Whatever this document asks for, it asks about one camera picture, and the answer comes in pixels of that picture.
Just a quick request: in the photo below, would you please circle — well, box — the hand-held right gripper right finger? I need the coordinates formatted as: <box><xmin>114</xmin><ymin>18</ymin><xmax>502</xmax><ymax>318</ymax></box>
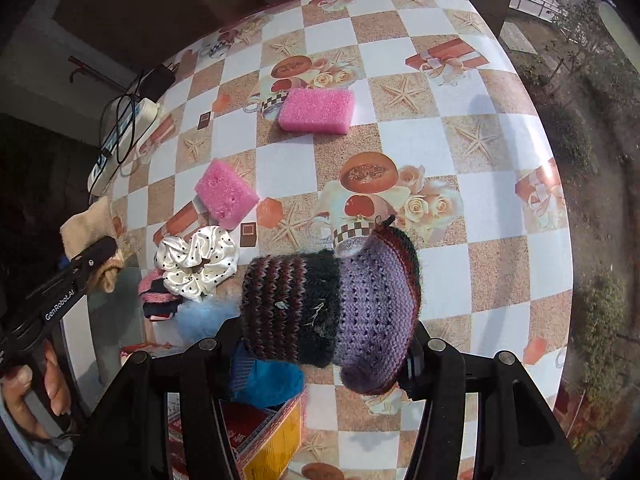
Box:
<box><xmin>400</xmin><ymin>322</ymin><xmax>583</xmax><ymax>480</ymax></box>

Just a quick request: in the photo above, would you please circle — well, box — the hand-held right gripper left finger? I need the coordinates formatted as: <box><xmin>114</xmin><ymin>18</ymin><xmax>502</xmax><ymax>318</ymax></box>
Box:
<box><xmin>60</xmin><ymin>317</ymin><xmax>244</xmax><ymax>480</ymax></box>

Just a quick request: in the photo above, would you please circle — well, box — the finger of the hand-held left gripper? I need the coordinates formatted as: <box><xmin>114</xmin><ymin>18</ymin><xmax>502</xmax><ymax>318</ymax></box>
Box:
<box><xmin>67</xmin><ymin>235</ymin><xmax>119</xmax><ymax>281</ymax></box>

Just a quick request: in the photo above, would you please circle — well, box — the light blue fluffy scrunchie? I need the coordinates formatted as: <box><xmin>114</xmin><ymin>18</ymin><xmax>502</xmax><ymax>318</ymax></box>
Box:
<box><xmin>177</xmin><ymin>293</ymin><xmax>241</xmax><ymax>347</ymax></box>

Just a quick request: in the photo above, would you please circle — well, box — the beige cloth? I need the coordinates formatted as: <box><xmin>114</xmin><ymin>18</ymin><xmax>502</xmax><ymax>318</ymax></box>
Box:
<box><xmin>59</xmin><ymin>195</ymin><xmax>126</xmax><ymax>294</ymax></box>

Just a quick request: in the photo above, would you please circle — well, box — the teal blue yarn ball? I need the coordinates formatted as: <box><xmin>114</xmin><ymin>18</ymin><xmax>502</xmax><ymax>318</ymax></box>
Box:
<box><xmin>227</xmin><ymin>347</ymin><xmax>305</xmax><ymax>409</ymax></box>

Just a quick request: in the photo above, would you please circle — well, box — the pink and black sock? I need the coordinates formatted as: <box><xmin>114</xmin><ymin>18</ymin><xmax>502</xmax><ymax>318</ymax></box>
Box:
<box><xmin>138</xmin><ymin>268</ymin><xmax>184</xmax><ymax>322</ymax></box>

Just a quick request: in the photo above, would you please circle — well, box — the white polka-dot satin scrunchie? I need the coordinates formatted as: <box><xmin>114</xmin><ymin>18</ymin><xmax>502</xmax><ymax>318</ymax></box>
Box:
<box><xmin>153</xmin><ymin>224</ymin><xmax>239</xmax><ymax>302</ymax></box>

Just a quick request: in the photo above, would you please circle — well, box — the small pink sponge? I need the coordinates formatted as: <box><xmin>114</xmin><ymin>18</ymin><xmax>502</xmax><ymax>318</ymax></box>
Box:
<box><xmin>194</xmin><ymin>158</ymin><xmax>261</xmax><ymax>229</ymax></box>

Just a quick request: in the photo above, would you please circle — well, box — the large pink sponge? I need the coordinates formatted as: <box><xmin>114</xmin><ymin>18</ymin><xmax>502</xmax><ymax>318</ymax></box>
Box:
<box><xmin>278</xmin><ymin>88</ymin><xmax>356</xmax><ymax>135</ymax></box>

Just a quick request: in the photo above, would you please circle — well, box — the person's left forearm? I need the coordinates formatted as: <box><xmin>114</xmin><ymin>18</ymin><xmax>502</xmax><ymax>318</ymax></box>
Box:
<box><xmin>0</xmin><ymin>400</ymin><xmax>48</xmax><ymax>468</ymax></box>

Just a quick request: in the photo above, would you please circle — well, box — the person's left hand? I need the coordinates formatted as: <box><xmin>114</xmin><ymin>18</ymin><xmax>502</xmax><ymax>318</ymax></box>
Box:
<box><xmin>0</xmin><ymin>340</ymin><xmax>77</xmax><ymax>442</ymax></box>

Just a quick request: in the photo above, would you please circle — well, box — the red yellow patterned box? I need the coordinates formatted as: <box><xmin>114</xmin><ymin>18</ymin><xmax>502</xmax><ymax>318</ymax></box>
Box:
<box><xmin>167</xmin><ymin>389</ymin><xmax>309</xmax><ymax>480</ymax></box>

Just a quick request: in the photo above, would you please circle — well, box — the cream power strip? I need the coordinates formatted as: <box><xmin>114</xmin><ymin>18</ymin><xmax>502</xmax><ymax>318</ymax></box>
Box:
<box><xmin>87</xmin><ymin>97</ymin><xmax>162</xmax><ymax>195</ymax></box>

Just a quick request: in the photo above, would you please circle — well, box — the black charger adapter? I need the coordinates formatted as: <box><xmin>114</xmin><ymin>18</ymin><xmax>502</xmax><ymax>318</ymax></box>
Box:
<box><xmin>139</xmin><ymin>66</ymin><xmax>176</xmax><ymax>101</ymax></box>

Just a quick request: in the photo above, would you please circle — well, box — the red hooked rod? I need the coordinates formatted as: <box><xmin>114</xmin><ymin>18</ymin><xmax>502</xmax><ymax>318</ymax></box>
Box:
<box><xmin>69</xmin><ymin>56</ymin><xmax>107</xmax><ymax>83</ymax></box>

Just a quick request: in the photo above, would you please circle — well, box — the checkered printed tablecloth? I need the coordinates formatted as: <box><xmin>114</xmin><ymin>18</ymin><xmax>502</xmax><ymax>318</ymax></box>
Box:
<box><xmin>87</xmin><ymin>0</ymin><xmax>574</xmax><ymax>480</ymax></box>

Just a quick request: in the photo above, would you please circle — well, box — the black charger cable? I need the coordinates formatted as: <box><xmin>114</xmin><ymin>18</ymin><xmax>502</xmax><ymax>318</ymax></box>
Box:
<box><xmin>101</xmin><ymin>67</ymin><xmax>177</xmax><ymax>166</ymax></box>

